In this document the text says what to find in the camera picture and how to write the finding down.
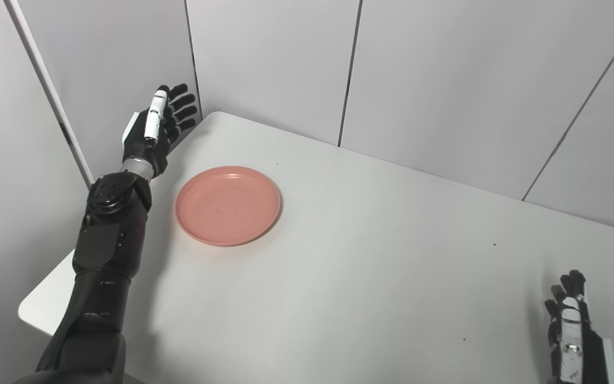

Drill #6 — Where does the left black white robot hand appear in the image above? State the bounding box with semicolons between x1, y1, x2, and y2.
122;83;199;179

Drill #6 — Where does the pink round plate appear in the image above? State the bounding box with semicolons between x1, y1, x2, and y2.
175;165;282;247

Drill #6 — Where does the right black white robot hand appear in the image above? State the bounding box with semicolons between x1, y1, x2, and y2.
544;269;614;384

